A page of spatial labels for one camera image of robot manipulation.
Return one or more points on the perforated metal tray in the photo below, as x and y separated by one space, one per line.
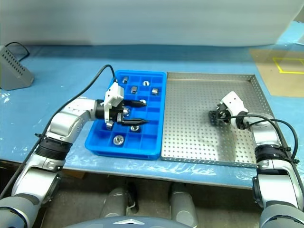
190 142

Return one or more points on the metal nut second-row compartment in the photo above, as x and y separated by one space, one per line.
155 91

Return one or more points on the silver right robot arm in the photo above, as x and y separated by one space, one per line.
268 133

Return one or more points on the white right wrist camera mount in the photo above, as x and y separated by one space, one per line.
234 101

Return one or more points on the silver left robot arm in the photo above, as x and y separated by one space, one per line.
69 116

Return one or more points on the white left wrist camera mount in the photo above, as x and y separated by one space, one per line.
115 95

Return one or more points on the brown cardboard sheet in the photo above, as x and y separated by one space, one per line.
280 85

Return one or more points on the metal nut top-left compartment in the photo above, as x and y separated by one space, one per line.
125 79

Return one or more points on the blue compartment tray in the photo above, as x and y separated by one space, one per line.
147 142

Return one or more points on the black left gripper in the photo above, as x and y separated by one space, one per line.
116 114

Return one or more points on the metal nut top-middle compartment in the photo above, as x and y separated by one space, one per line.
146 83

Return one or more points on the grey perforated metal device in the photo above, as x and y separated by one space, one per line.
14 73

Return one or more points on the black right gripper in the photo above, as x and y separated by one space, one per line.
223 112

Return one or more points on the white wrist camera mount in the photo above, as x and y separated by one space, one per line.
234 101
115 95

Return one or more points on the white backdrop board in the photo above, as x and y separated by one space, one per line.
142 19

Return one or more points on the metal nut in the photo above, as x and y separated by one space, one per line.
134 89
126 110

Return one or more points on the blue-grey robot torso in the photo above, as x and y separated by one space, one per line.
128 223

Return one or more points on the grey rounded robot leg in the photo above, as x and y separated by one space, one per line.
183 202
116 202

